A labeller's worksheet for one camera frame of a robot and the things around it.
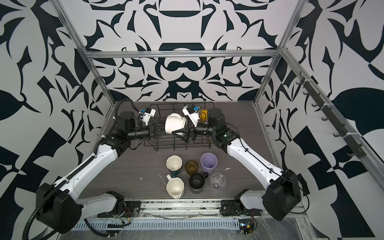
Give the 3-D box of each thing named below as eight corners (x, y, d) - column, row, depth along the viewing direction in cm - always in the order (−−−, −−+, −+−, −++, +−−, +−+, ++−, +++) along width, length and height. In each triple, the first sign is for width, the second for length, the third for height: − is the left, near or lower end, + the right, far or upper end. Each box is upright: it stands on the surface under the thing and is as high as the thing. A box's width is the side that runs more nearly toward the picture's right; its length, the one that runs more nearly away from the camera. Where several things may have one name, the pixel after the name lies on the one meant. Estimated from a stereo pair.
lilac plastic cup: (200, 175, 86) (201, 167, 76) (200, 161, 91) (200, 152, 82) (215, 175, 86) (218, 167, 77) (214, 161, 91) (216, 152, 82)
